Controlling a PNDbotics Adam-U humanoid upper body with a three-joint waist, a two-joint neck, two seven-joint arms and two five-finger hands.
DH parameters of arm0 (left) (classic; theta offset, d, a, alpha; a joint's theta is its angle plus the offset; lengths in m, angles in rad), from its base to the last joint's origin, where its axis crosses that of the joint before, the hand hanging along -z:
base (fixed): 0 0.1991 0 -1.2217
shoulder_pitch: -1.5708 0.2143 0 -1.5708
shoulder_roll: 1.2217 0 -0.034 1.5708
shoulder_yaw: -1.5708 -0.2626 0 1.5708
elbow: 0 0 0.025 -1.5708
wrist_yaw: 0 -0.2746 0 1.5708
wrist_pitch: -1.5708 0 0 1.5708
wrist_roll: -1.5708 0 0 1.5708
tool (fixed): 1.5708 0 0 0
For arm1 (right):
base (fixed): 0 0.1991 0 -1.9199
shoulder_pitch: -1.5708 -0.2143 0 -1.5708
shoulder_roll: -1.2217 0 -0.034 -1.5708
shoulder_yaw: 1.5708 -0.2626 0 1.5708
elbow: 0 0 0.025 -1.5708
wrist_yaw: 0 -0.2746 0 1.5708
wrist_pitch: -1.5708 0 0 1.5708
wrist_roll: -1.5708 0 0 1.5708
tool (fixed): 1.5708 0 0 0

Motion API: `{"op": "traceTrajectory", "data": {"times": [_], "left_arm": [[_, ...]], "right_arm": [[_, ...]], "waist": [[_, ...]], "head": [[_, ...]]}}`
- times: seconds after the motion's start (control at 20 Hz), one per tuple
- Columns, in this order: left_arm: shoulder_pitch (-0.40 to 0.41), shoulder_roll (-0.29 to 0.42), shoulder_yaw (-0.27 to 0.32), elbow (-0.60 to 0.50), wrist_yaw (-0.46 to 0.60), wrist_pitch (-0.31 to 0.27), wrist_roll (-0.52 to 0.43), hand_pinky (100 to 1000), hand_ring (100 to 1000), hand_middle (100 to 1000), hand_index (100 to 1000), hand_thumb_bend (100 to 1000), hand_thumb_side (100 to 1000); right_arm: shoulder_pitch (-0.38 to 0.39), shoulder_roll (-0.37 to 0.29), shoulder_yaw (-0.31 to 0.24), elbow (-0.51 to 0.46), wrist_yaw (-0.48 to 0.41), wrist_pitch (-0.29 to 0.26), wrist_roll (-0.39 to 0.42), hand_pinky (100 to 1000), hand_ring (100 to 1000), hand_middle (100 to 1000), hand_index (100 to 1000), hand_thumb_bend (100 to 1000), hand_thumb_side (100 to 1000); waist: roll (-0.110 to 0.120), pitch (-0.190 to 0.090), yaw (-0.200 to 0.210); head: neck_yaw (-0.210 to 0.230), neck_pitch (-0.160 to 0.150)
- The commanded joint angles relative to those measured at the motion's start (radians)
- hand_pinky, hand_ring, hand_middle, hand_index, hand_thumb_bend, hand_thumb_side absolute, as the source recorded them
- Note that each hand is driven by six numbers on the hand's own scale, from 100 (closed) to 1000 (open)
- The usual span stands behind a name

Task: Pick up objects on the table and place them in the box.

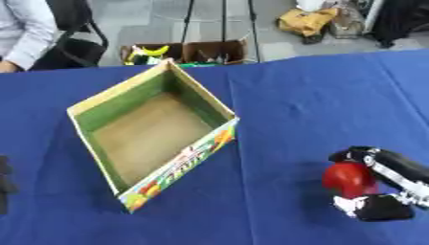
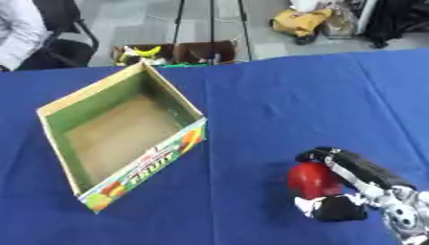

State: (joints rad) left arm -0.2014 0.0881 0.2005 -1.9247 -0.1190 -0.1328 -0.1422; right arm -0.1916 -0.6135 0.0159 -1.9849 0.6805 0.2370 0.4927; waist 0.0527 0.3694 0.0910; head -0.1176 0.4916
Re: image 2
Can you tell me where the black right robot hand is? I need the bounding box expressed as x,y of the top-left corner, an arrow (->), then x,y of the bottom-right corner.
293,146 -> 419,223

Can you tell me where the brown cardboard box of toys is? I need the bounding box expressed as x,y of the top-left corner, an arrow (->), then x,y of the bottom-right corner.
110,40 -> 238,67

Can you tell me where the cardboard box with green inside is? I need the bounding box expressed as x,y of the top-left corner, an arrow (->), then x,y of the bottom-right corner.
34,60 -> 210,213

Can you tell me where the clear plastic bag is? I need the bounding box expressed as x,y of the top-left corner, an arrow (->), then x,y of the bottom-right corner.
320,3 -> 359,40

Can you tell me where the yellow bag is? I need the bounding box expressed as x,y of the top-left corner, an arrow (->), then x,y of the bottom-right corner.
269,8 -> 335,46

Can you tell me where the black tripod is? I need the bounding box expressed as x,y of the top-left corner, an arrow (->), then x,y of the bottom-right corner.
169,0 -> 255,66

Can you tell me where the black office chair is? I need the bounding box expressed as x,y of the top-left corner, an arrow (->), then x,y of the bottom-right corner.
14,0 -> 101,71

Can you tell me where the person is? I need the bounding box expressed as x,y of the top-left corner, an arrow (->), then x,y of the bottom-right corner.
0,0 -> 53,73

